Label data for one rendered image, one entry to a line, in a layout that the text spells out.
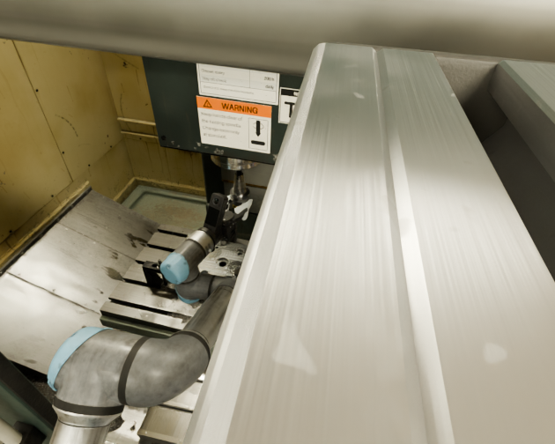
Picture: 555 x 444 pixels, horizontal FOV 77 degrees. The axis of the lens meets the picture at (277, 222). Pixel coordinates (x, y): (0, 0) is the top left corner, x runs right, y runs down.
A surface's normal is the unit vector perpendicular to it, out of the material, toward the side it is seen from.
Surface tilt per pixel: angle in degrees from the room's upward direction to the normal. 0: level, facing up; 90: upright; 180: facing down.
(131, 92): 90
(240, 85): 90
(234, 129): 90
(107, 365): 23
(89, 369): 32
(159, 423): 8
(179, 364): 45
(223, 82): 90
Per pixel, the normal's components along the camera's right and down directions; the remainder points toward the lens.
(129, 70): -0.22, 0.64
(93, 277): 0.43, -0.61
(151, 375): 0.35, -0.26
